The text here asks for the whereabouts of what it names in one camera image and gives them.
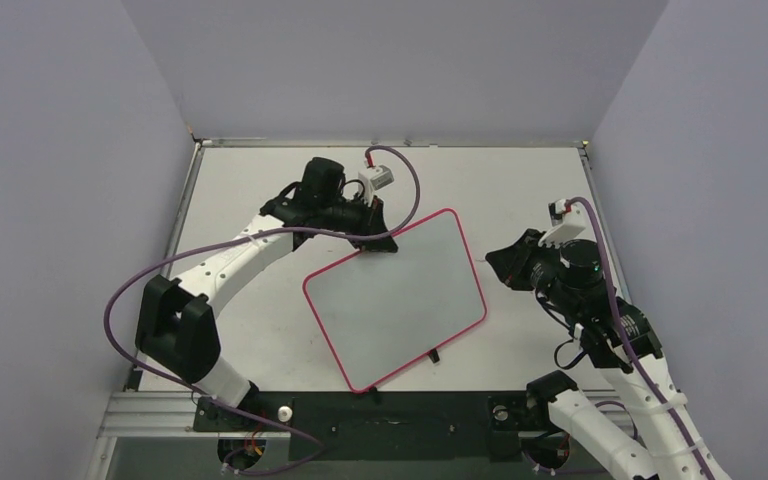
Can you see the black board clip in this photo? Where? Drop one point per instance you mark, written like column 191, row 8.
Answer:
column 374, row 394
column 433, row 355

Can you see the pink framed whiteboard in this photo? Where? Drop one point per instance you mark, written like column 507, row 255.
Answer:
column 380, row 313

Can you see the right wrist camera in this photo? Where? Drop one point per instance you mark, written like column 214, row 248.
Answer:
column 567, row 222

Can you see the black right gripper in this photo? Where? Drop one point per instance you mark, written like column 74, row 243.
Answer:
column 519, row 259

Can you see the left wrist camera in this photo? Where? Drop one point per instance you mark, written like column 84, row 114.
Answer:
column 373, row 179

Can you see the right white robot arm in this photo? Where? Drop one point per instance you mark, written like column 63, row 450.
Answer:
column 572, row 279

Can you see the lower black board clip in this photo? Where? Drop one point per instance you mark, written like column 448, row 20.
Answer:
column 374, row 394

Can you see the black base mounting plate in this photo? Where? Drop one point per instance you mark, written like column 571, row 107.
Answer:
column 406, row 426

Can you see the upper black board clip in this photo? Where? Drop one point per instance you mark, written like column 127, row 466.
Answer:
column 433, row 355

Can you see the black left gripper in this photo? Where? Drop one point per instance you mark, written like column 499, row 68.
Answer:
column 373, row 219

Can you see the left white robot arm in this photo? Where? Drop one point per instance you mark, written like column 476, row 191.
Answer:
column 177, row 320

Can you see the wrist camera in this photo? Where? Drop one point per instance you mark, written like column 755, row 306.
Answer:
column 373, row 179
column 567, row 222

